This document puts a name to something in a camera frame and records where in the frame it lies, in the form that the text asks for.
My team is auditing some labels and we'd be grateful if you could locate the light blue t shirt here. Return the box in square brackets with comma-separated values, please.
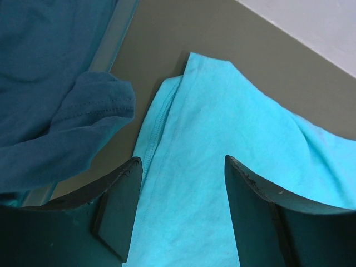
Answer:
[126, 53, 355, 266]

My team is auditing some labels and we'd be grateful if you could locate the teal plastic laundry bin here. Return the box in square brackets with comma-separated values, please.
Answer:
[16, 0, 140, 209]

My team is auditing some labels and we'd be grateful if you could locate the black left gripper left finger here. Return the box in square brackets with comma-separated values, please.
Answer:
[1, 157, 142, 267]

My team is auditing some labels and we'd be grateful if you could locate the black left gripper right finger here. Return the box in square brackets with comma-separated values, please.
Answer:
[225, 156, 355, 266]

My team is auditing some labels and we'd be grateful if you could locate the dark blue t shirt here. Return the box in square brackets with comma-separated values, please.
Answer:
[1, 1, 135, 193]

